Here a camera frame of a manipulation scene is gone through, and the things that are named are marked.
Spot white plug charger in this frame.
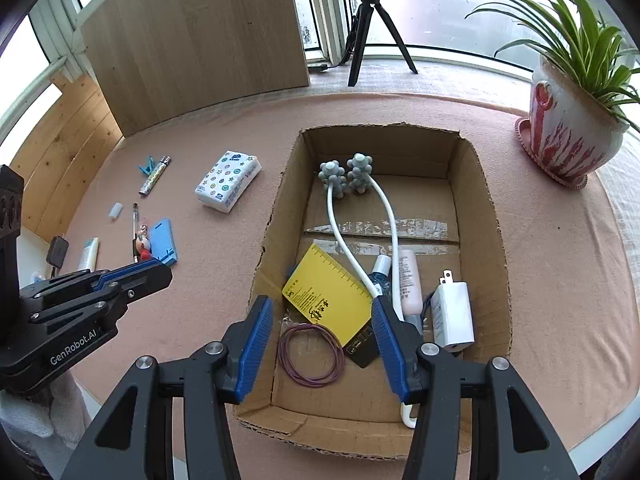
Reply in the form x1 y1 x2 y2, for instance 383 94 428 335
431 270 476 351

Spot blue phone stand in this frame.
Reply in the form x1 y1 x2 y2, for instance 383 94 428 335
150 218 179 266

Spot person's left hand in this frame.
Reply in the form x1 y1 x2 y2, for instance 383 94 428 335
0 370 98 466

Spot pink felt table cloth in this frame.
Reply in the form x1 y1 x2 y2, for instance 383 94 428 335
65 80 636 480

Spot maroon elastic band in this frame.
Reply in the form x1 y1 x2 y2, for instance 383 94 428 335
276 323 346 388

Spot patterned white tissue pack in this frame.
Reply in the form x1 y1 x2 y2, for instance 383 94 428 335
195 150 263 214

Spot white roller massager grey balls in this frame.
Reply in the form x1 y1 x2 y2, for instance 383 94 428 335
317 152 421 428

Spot pink plant saucer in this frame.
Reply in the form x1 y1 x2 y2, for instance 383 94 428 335
515 116 590 191

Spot black power cable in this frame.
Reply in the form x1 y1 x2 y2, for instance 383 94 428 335
306 15 358 72

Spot patterned white lighter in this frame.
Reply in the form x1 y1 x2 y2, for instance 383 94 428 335
139 156 173 197

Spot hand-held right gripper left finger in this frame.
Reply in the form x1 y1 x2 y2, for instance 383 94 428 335
60 295 275 480

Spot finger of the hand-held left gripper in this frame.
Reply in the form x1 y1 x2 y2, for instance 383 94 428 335
20 261 173 311
0 302 130 377

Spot white textured cloth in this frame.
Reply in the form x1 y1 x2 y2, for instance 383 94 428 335
595 130 640 241

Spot yellow ruler card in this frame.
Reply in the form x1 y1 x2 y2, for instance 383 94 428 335
281 243 383 368

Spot small black box device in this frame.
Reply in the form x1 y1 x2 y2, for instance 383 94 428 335
46 235 70 268

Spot spider plant in red-white pot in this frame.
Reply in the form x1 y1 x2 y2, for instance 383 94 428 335
465 0 640 186

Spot black tripod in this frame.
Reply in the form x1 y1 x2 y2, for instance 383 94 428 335
342 0 418 87

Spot pink cosmetic tube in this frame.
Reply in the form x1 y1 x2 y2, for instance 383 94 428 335
397 249 426 331

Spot white cream tube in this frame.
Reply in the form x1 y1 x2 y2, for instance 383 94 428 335
77 237 100 273

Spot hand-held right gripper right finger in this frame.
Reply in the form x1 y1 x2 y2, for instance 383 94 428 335
371 296 583 480

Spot light wooden board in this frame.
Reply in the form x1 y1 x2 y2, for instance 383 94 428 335
80 0 312 137

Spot cardboard box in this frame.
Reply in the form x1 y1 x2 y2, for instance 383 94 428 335
232 122 515 461

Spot blue glass bottle white cap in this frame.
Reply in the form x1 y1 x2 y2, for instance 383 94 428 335
369 254 396 301

